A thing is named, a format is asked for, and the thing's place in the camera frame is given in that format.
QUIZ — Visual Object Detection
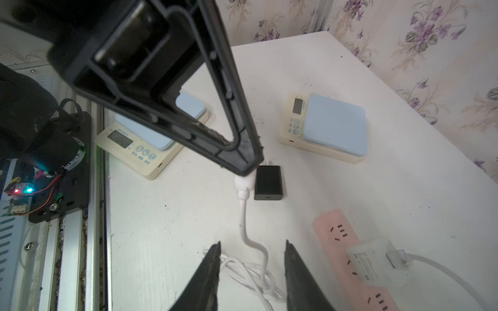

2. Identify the white USB charger adapter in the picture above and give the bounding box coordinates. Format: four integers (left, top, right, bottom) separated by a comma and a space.
346, 237, 412, 288

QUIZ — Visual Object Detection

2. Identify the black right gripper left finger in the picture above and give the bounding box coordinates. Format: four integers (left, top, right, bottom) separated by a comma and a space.
170, 242, 221, 311

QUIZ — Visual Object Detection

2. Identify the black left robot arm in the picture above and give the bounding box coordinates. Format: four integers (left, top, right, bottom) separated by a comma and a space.
1, 1, 263, 202

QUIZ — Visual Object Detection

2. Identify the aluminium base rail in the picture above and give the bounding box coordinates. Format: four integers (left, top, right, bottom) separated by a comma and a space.
1, 62, 110, 310

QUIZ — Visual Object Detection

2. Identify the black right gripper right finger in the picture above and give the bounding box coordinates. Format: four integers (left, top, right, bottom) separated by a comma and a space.
284, 241, 335, 311

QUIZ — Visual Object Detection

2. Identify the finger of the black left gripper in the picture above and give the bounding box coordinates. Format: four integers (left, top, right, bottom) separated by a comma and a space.
1, 1, 263, 176

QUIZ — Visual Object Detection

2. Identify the thick white USB cable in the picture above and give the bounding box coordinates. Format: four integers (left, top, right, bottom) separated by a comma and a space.
202, 170, 289, 311

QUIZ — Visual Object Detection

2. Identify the black USB charger adapter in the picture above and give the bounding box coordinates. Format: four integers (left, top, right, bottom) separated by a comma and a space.
254, 165, 284, 201

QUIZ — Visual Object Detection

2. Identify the pink power strip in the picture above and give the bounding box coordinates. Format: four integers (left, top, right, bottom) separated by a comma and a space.
313, 209, 398, 310

